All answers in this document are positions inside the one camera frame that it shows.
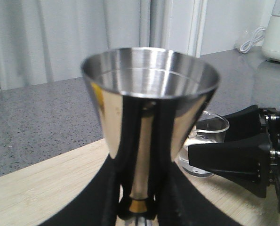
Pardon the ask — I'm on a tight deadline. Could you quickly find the white door frame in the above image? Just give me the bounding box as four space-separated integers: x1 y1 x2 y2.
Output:
169 0 208 57

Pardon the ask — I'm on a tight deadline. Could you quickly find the light wooden cutting board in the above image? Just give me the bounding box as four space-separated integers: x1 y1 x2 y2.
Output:
0 139 280 226

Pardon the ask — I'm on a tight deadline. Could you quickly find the white appliance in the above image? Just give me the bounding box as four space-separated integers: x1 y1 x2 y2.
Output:
262 0 280 62

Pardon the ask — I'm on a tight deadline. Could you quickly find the white cable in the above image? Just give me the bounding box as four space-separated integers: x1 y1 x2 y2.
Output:
238 26 266 53

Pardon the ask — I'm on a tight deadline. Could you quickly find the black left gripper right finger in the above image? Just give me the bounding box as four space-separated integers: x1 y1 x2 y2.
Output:
151 98 238 226

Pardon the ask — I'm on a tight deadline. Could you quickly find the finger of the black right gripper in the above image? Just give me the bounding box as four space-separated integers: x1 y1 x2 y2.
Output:
188 133 271 198
224 105 268 143

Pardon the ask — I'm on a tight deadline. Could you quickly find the clear glass measuring beaker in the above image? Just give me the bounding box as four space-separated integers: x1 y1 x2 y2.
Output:
178 111 230 178

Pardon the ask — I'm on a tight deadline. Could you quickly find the grey curtain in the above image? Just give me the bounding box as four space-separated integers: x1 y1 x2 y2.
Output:
0 0 171 91

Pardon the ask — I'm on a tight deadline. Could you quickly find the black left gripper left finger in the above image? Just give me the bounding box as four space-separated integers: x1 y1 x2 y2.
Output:
42 97 140 226

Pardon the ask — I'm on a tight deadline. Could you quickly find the steel double jigger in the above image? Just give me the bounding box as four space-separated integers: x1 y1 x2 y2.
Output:
81 47 220 221

